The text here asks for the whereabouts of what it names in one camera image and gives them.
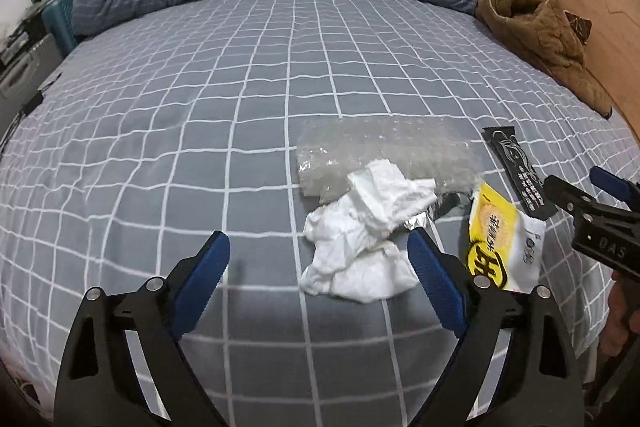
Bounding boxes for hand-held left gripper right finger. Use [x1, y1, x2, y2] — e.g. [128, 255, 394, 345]
[406, 227, 586, 427]

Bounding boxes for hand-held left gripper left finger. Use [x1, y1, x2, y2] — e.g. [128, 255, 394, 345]
[52, 230, 232, 427]

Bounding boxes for silver foil wrapper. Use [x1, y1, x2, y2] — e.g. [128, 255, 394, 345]
[400, 192, 476, 230]

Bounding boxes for yellow snack packet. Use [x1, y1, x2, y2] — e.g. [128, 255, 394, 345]
[465, 181, 546, 294]

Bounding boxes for bed with grey checked sheet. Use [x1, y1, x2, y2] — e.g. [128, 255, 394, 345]
[0, 0, 640, 427]

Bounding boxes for white tissue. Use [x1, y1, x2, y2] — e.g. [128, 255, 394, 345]
[300, 158, 437, 304]

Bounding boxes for bubble wrap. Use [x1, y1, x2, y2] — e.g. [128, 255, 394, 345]
[295, 117, 483, 200]

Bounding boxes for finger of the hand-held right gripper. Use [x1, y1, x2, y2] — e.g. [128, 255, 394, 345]
[589, 166, 640, 212]
[542, 175, 592, 221]

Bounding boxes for blue plastic stool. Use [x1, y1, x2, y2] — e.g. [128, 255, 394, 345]
[42, 0, 76, 52]

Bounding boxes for person's right hand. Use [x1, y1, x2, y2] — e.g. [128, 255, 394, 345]
[600, 271, 640, 358]

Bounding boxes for brown padded jacket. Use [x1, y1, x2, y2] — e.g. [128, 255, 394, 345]
[475, 0, 613, 118]

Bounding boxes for grey storage drawer unit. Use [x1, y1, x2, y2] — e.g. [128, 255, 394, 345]
[0, 32, 63, 128]

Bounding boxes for black snack packet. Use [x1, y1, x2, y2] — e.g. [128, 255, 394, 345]
[482, 127, 553, 218]

